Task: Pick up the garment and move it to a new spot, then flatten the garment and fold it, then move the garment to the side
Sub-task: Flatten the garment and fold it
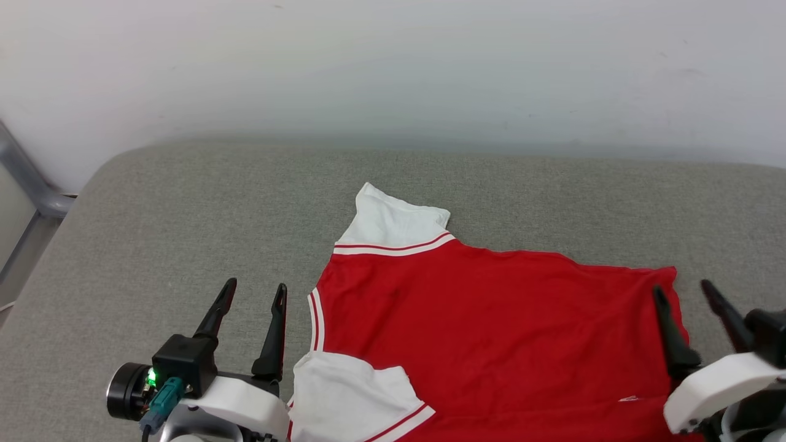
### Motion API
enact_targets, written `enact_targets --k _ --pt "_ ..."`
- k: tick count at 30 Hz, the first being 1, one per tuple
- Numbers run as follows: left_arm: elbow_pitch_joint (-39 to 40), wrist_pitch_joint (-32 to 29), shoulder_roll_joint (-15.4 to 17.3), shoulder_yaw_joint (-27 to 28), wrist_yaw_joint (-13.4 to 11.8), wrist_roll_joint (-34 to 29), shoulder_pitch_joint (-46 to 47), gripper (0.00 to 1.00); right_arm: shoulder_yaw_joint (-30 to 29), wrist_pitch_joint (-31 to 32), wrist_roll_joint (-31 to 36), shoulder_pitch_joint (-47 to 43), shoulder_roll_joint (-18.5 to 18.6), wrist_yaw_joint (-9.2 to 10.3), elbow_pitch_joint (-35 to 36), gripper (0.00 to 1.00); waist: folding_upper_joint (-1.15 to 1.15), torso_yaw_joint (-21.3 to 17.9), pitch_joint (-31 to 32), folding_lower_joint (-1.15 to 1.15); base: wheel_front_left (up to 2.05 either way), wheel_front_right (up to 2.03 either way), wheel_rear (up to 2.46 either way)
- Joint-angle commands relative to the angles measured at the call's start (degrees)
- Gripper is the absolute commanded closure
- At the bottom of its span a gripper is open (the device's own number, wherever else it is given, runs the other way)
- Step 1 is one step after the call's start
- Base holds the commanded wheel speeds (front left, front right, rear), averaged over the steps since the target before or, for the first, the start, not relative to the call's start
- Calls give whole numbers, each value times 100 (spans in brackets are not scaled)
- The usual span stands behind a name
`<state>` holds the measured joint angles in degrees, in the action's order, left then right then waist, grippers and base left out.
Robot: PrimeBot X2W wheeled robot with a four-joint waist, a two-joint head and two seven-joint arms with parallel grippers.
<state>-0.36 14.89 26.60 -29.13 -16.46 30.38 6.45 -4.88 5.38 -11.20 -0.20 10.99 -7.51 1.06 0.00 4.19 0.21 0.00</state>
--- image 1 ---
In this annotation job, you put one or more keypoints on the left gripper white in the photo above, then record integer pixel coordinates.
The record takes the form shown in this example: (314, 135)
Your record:
(245, 402)

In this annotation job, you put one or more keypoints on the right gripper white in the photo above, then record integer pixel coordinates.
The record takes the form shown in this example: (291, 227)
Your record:
(712, 387)

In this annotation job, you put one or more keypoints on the red white basketball jersey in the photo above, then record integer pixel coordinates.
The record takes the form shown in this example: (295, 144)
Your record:
(491, 337)

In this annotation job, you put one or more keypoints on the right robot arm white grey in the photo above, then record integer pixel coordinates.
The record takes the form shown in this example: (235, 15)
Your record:
(755, 423)

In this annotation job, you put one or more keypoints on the grey fabric sofa cushion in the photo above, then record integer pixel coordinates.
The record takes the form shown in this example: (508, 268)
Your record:
(184, 215)

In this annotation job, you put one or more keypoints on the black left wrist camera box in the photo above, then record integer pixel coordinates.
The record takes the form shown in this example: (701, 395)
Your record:
(184, 362)

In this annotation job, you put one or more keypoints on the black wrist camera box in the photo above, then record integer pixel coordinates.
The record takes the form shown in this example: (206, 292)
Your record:
(184, 362)
(770, 334)

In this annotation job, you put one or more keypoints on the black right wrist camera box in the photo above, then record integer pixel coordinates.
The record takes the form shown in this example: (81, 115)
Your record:
(770, 334)

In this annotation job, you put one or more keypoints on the grey metal pipe frame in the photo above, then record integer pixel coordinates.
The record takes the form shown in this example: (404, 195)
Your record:
(43, 199)

